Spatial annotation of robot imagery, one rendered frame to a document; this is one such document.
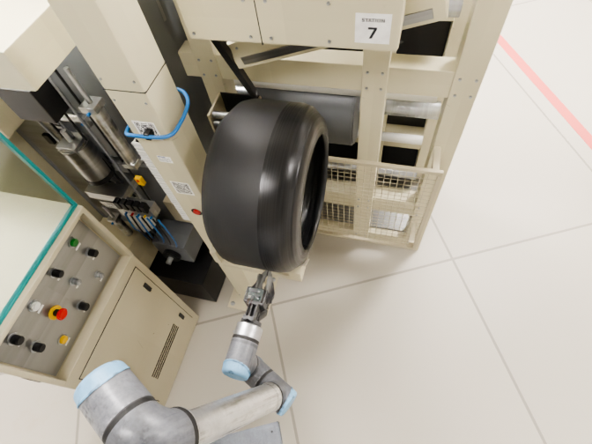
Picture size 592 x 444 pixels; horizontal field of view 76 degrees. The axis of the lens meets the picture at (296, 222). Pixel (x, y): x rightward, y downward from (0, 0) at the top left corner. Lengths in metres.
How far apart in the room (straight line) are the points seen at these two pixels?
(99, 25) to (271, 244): 0.68
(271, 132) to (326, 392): 1.58
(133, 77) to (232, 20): 0.31
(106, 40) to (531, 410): 2.42
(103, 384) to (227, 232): 0.52
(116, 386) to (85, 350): 0.82
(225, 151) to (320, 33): 0.41
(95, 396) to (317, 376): 1.57
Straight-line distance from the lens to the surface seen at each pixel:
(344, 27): 1.10
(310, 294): 2.44
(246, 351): 1.26
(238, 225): 1.13
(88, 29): 1.07
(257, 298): 1.29
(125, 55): 1.06
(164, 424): 0.88
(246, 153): 1.11
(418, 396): 2.33
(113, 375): 0.93
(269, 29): 1.16
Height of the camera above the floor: 2.28
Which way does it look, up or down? 58 degrees down
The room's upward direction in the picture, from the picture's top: 11 degrees counter-clockwise
